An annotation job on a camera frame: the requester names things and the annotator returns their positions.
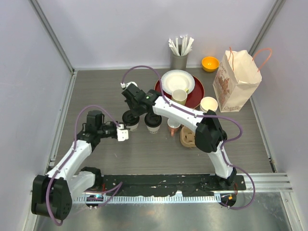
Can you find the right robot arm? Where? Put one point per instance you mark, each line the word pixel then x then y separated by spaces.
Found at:
pixel 209 135

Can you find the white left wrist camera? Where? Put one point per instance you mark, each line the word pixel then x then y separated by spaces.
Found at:
pixel 122 132

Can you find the white wrapped straws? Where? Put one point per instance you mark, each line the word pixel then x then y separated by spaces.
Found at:
pixel 181 46

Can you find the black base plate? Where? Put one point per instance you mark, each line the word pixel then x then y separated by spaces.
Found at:
pixel 167 185

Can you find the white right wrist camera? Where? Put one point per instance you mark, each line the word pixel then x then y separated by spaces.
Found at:
pixel 125 85

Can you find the white paper plate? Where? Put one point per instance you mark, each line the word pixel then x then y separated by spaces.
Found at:
pixel 177 79

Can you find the pink mug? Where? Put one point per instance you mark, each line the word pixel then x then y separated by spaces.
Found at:
pixel 173 126

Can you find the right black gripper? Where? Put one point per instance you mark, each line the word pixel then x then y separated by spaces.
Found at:
pixel 136 113

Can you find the white paper cup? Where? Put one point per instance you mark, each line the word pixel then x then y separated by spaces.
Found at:
pixel 153 130
pixel 132 126

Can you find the orange bowl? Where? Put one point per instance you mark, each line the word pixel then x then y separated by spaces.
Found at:
pixel 210 64

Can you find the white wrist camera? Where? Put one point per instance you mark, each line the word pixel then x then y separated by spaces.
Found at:
pixel 125 85
pixel 122 132

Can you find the grey straw holder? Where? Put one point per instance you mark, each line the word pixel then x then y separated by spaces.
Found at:
pixel 178 62

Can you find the aluminium frame rail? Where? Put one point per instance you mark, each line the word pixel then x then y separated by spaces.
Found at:
pixel 254 183

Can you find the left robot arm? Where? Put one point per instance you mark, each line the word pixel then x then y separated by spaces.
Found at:
pixel 65 168

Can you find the stack of white paper cups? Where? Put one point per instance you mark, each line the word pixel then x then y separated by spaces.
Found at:
pixel 208 103

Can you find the paper takeout bag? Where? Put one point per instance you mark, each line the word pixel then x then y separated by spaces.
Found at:
pixel 237 78

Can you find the brown cardboard cup carrier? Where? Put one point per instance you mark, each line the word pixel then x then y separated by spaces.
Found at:
pixel 187 137

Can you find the red round tray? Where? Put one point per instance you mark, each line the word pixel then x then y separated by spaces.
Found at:
pixel 195 96

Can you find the black cup lid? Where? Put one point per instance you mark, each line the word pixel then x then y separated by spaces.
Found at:
pixel 152 120
pixel 129 119

